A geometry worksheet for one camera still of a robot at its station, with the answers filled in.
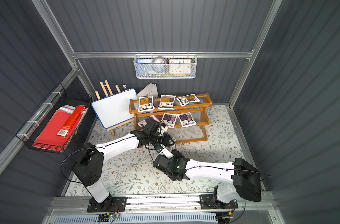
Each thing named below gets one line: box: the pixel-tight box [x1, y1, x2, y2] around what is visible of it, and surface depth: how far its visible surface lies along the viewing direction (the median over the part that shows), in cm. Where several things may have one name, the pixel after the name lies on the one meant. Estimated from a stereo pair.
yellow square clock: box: [168, 58, 192, 77], surface depth 90 cm
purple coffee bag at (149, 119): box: [137, 114, 161, 128], surface depth 91 cm
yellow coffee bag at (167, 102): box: [157, 94, 177, 111], surface depth 82 cm
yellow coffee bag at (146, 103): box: [138, 95, 156, 113], surface depth 81 cm
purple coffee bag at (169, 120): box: [160, 112, 178, 129], surface depth 93 cm
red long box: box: [56, 105, 86, 137], surface depth 75 cm
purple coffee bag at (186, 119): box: [177, 112, 197, 128], surface depth 91 cm
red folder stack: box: [32, 105, 88, 152], surface depth 73 cm
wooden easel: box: [94, 79, 135, 137], surface depth 90 cm
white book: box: [136, 82, 160, 100], surface depth 98 cm
